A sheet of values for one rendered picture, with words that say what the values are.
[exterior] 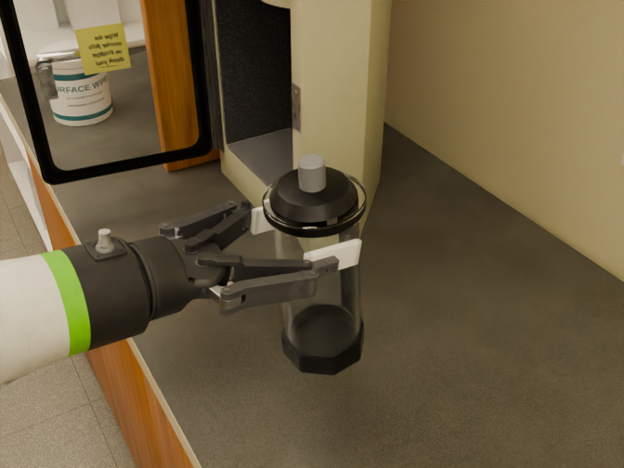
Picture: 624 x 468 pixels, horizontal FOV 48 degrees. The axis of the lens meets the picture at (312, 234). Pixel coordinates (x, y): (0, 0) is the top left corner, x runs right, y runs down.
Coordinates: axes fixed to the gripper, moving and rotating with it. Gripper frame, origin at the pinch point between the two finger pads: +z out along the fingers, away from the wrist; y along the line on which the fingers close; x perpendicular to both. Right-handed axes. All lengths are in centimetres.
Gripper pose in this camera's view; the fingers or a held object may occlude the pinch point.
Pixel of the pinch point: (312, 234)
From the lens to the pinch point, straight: 74.7
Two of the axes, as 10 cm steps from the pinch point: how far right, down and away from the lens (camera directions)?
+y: -5.8, -4.8, 6.6
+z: 8.0, -2.2, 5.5
